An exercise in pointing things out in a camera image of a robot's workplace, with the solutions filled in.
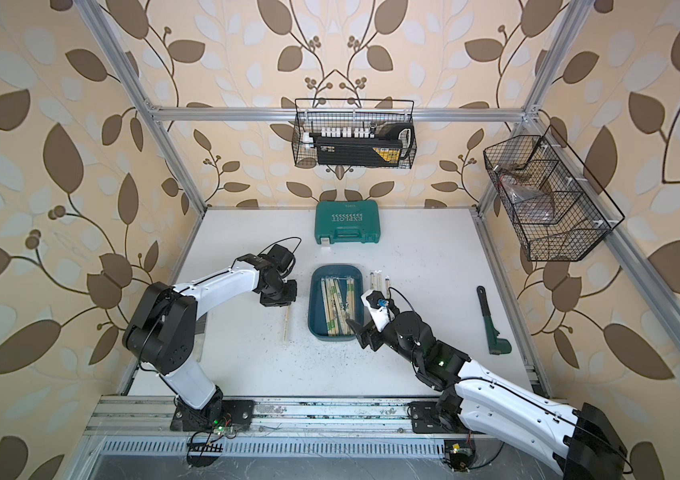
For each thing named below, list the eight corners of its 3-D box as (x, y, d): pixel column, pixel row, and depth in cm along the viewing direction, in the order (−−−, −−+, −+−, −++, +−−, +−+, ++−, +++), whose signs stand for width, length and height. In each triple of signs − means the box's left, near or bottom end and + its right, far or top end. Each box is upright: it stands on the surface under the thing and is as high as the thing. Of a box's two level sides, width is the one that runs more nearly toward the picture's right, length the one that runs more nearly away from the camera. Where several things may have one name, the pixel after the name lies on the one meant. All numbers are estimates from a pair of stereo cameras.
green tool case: (313, 246, 112) (312, 236, 107) (317, 208, 125) (316, 197, 120) (380, 246, 112) (381, 236, 107) (377, 208, 125) (378, 197, 120)
